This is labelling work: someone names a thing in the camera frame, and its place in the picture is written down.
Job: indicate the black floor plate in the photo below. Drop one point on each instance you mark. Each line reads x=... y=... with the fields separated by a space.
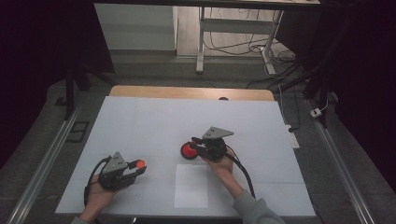
x=77 y=131

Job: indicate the person's left hand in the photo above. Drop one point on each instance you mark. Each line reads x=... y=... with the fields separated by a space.
x=99 y=196

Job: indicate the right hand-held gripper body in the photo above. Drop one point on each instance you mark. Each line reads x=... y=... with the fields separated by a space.
x=214 y=146

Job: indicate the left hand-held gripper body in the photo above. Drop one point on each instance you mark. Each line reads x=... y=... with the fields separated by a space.
x=114 y=166

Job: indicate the white plug adapter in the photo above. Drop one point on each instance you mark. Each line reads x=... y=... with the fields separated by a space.
x=315 y=113

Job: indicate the white desk frame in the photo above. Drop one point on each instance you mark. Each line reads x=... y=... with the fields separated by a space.
x=236 y=26

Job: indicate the dark curtain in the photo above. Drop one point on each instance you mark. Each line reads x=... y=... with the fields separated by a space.
x=358 y=62
x=37 y=62

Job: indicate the round red ink pad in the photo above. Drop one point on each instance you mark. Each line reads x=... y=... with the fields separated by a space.
x=186 y=151

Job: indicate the wooden table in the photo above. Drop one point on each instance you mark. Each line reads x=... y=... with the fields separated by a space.
x=186 y=92

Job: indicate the grey panel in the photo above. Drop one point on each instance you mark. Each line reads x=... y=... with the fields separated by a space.
x=137 y=28

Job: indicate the person's right hand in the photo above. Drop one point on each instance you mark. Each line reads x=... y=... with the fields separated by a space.
x=224 y=169

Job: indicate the aluminium floor rail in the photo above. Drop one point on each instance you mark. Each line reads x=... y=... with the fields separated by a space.
x=46 y=161
x=339 y=161

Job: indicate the small white paper sheet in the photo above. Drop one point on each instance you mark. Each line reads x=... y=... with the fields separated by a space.
x=191 y=186

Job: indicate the white power strip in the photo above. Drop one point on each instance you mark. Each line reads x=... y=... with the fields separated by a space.
x=293 y=138

